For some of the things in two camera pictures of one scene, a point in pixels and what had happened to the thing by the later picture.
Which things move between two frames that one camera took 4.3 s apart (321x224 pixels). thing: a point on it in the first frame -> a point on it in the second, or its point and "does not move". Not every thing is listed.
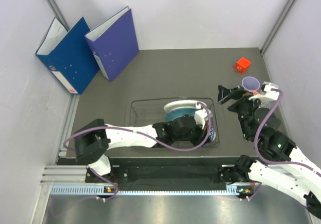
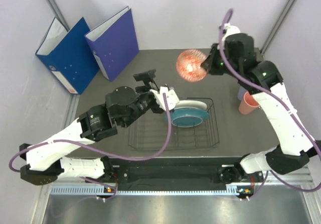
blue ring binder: [69, 54] does not move
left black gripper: [201, 136] -> [147, 79]
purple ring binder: [114, 42] does not move
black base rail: [164, 173] does not move
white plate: [180, 104] does not move
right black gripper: [224, 94] -> [207, 64]
